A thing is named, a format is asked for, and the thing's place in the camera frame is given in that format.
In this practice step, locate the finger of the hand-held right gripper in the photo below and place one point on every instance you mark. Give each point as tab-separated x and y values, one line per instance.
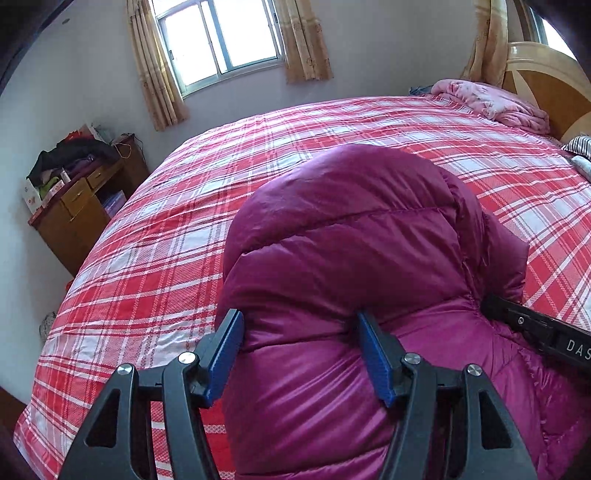
512	316

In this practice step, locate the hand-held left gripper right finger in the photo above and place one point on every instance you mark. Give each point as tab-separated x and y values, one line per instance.
376	361

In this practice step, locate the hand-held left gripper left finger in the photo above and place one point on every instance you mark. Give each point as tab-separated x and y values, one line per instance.
224	356

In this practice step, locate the magenta puffer jacket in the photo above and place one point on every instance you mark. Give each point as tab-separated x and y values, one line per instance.
346	230

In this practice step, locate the pile of dark clothes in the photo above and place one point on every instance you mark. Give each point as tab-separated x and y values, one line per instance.
69	154

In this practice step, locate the bed with red plaid sheet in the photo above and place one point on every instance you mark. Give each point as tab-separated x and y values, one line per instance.
184	207

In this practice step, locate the striped pillow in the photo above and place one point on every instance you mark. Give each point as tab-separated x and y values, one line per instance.
579	146

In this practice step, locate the wooden desk with drawers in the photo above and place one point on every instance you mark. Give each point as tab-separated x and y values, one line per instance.
78	221

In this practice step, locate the pink floral quilt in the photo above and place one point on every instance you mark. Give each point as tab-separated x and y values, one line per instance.
489	99

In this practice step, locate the wooden headboard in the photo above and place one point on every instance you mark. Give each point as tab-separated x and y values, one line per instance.
549	83

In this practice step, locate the white box with red print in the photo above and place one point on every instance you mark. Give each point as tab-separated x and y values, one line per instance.
31	198

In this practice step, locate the beige curtain beside headboard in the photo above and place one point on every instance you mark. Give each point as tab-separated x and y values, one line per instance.
487	41

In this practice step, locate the beige patterned curtain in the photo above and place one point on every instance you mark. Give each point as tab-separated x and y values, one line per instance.
154	74
304	41

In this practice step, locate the window beside headboard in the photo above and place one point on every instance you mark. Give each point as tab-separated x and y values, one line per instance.
551	27

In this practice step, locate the sliding glass window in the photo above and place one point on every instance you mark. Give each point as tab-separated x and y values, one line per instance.
219	41

